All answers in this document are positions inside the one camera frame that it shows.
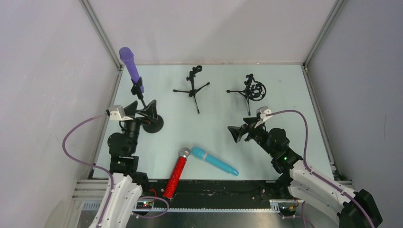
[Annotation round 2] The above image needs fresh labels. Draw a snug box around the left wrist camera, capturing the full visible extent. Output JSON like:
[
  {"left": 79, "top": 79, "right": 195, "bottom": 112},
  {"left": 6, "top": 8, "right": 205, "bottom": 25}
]
[{"left": 106, "top": 105, "right": 133, "bottom": 121}]

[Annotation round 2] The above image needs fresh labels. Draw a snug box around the purple microphone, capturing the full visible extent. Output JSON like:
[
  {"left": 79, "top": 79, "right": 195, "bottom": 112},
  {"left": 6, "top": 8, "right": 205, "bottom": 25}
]
[{"left": 119, "top": 47, "right": 144, "bottom": 93}]

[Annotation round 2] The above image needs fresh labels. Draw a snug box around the red glitter microphone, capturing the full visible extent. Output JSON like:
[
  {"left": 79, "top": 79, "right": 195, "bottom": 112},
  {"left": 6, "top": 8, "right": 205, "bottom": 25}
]
[{"left": 163, "top": 147, "right": 191, "bottom": 199}]

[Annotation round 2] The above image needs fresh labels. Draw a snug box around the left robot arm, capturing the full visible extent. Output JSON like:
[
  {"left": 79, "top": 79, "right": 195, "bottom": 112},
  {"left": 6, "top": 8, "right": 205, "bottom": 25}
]
[{"left": 90, "top": 100, "right": 160, "bottom": 228}]

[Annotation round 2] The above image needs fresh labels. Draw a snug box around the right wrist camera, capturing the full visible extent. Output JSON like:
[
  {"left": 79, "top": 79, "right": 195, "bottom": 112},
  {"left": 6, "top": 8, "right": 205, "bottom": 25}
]
[{"left": 254, "top": 106, "right": 272, "bottom": 128}]

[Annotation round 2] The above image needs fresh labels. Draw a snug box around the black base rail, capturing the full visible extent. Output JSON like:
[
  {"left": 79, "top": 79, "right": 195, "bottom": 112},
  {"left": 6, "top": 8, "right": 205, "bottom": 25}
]
[{"left": 153, "top": 180, "right": 293, "bottom": 209}]

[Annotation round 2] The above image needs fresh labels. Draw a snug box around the circuit board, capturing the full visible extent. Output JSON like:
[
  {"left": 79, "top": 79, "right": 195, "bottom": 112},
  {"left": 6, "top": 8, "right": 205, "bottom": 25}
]
[
  {"left": 135, "top": 201, "right": 154, "bottom": 210},
  {"left": 279, "top": 206, "right": 295, "bottom": 214}
]

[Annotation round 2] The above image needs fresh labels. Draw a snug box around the right circuit board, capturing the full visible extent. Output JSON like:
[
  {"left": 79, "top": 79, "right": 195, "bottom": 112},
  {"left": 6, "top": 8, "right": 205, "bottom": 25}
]
[{"left": 279, "top": 206, "right": 295, "bottom": 214}]

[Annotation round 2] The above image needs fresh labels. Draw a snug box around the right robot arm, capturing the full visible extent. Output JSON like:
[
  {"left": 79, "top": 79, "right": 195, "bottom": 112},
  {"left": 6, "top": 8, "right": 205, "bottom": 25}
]
[{"left": 228, "top": 117, "right": 383, "bottom": 228}]

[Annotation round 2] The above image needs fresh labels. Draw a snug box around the black tripod mic stand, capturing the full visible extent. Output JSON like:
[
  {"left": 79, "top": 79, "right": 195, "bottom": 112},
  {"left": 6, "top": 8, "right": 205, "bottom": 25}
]
[{"left": 173, "top": 65, "right": 210, "bottom": 114}]

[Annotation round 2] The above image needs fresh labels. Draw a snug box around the blue microphone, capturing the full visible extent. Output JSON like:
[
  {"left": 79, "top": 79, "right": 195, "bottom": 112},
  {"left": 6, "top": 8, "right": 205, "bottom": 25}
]
[{"left": 191, "top": 147, "right": 239, "bottom": 176}]

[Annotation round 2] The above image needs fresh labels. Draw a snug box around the left circuit board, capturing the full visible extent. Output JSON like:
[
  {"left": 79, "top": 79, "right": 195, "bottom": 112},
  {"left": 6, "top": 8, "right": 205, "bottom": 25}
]
[{"left": 135, "top": 201, "right": 154, "bottom": 210}]

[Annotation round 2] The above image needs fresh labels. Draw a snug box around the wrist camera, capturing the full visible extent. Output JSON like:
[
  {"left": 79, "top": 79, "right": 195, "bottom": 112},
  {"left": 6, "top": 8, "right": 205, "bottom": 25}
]
[
  {"left": 106, "top": 105, "right": 133, "bottom": 121},
  {"left": 254, "top": 106, "right": 272, "bottom": 128}
]

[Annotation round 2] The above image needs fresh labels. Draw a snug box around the black round-base mic stand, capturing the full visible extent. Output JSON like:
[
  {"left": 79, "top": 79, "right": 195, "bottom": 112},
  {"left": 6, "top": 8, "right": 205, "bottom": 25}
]
[{"left": 131, "top": 77, "right": 164, "bottom": 133}]

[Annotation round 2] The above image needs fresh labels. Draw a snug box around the black shock-mount tripod stand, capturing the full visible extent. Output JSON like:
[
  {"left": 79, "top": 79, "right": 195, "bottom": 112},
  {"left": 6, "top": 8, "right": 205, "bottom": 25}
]
[{"left": 226, "top": 74, "right": 267, "bottom": 116}]

